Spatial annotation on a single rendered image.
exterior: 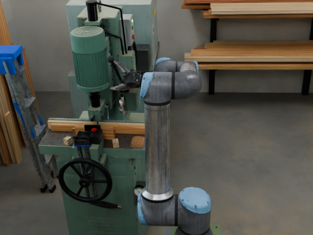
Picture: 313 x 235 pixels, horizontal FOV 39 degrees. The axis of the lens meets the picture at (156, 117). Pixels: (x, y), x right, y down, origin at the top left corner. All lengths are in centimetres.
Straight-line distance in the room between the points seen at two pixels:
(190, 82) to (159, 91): 13
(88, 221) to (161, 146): 102
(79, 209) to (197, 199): 92
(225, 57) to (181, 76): 242
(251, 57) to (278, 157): 99
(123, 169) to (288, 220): 138
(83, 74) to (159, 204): 78
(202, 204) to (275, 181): 170
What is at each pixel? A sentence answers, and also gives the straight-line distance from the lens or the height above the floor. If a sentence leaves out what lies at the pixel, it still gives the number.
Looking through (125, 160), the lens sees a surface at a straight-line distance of 246.
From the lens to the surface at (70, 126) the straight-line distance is 261.
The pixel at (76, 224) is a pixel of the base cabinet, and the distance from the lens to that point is 286.
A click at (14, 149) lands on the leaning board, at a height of 15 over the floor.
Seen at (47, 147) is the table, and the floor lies 89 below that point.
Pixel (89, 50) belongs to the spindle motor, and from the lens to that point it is 227.
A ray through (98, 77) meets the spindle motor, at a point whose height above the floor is 128.
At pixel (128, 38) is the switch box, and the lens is 259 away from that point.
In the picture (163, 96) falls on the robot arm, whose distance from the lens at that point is 187.
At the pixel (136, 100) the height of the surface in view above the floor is 102.
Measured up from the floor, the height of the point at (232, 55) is 62.
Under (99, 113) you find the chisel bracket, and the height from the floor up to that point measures 105.
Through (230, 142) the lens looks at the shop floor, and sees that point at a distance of 409.
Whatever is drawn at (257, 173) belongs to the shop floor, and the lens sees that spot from 375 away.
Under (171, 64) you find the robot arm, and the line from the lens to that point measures 243.
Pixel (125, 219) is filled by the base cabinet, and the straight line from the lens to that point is 274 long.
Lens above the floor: 226
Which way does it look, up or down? 30 degrees down
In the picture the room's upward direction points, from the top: 2 degrees counter-clockwise
